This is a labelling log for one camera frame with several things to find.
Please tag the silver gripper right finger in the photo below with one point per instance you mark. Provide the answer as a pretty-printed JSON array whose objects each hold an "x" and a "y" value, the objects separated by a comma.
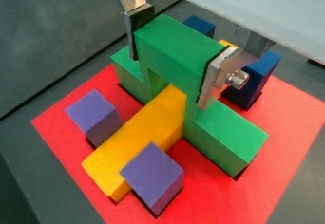
[{"x": 223, "y": 67}]

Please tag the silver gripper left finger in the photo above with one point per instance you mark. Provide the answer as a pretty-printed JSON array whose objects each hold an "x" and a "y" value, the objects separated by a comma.
[{"x": 138, "y": 13}]

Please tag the green bridge-shaped block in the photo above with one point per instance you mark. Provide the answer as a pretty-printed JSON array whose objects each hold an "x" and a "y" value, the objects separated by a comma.
[{"x": 223, "y": 136}]

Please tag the red base board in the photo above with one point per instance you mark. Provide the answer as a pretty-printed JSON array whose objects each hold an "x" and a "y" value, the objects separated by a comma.
[{"x": 213, "y": 199}]

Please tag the black fixture block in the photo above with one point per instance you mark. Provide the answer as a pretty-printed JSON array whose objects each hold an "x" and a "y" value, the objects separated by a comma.
[{"x": 310, "y": 61}]

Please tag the right dark blue block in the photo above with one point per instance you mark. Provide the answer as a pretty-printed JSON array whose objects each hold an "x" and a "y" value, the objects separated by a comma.
[{"x": 259, "y": 72}]

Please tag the dark blue block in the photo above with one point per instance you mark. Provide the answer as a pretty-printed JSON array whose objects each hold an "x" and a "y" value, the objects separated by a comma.
[
  {"x": 259, "y": 72},
  {"x": 200, "y": 25}
]

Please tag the left dark blue block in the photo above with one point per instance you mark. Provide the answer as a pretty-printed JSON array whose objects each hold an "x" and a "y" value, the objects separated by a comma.
[{"x": 200, "y": 25}]

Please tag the yellow long bar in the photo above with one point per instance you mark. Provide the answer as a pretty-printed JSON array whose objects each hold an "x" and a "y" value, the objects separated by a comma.
[{"x": 139, "y": 139}]

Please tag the left purple block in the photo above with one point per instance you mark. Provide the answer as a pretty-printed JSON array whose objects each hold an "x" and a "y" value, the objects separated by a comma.
[{"x": 95, "y": 116}]

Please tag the purple block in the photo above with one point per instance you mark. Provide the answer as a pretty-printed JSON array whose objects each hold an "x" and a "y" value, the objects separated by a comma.
[
  {"x": 155, "y": 177},
  {"x": 95, "y": 116}
]

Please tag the right purple block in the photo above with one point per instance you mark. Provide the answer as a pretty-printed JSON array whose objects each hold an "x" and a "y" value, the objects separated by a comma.
[{"x": 155, "y": 177}]

